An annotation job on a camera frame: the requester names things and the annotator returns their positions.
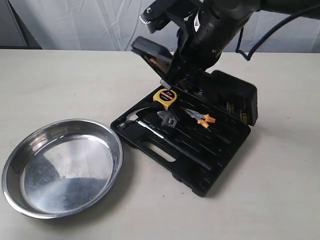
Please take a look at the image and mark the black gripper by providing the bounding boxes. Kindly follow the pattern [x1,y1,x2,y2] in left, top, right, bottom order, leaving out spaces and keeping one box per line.
[131,0,253,88]

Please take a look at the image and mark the adjustable wrench black handle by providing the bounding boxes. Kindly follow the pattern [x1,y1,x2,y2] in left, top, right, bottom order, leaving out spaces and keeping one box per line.
[157,110,231,144]

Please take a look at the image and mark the black plastic tool case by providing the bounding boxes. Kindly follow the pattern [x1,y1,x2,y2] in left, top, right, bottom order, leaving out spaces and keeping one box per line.
[110,70,258,197]

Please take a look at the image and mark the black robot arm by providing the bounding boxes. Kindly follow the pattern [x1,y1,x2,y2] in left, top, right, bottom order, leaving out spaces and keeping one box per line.
[131,0,320,88]

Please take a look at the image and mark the yellow black tape measure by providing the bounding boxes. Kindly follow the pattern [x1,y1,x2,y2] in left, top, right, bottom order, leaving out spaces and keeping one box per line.
[152,88,178,111]

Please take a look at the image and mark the steel claw hammer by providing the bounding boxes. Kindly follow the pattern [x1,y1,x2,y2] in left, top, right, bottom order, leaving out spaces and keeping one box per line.
[117,107,213,170]

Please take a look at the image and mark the yellow black screwdriver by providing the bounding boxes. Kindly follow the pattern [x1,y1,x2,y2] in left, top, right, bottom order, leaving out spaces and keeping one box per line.
[226,102,235,115]
[239,111,248,125]

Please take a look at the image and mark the white backdrop cloth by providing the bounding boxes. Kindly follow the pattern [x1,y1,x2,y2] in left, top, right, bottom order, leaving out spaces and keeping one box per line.
[8,0,320,53]

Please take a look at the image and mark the round stainless steel tray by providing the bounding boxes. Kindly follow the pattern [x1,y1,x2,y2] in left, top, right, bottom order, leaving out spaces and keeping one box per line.
[1,118,124,220]

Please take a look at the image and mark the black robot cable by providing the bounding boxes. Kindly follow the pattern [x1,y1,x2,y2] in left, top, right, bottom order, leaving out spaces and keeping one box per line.
[235,4,320,62]

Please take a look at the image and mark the orange handled pliers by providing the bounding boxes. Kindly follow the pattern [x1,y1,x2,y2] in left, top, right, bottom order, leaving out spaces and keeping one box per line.
[183,108,216,129]

